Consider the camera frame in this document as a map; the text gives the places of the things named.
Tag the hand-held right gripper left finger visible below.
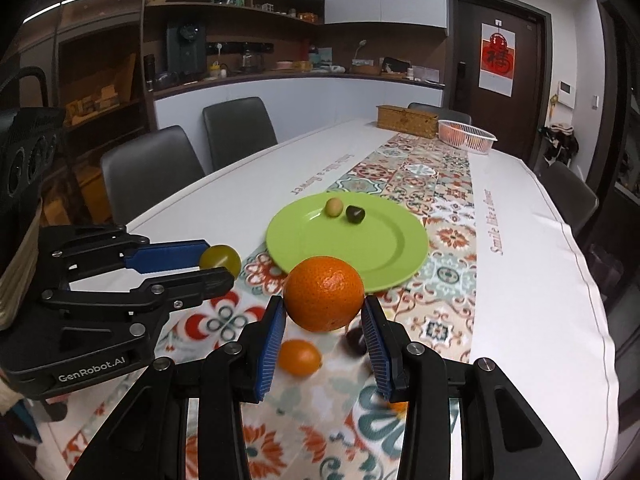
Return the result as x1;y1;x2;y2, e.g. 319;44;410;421
65;296;287;480

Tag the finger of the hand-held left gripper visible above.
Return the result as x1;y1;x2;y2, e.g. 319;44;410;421
38;225;211;282
42;267;235;322

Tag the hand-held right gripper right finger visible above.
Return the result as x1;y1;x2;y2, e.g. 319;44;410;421
360;296;576;480

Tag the yellow-green round plum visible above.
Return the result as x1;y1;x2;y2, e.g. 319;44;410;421
199;244;242;280

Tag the large orange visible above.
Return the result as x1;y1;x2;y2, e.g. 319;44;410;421
283;256;365;333

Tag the green plate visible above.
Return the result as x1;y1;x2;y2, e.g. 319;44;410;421
265;191;430;294

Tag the dark red cherry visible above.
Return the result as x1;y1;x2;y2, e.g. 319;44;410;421
346;326;369;359

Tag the small orange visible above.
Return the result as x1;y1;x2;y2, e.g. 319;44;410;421
277;339;323;376

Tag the grey dining chair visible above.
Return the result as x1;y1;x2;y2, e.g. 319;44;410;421
202;96;279;173
407;102;473;126
536;161;600;241
100;125;207;226

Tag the patterned table runner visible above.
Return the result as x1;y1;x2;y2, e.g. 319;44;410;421
64;130;478;480

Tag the dark green coffee machine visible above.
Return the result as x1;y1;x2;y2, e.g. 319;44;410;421
165;21;208;85

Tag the wicker box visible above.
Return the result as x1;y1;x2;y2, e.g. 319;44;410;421
376;104;440;140

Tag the white plastic basket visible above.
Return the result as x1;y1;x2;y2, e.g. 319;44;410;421
437;119;499;154

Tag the dark brown door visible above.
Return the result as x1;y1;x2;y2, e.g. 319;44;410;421
446;0;553;167

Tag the black and white bag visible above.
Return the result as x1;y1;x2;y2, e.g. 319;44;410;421
543;123;580;167

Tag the wooden wall shelf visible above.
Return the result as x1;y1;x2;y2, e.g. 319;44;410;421
141;0;326;96

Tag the red and white wall calendar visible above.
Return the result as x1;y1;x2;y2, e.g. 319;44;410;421
478;21;517;96

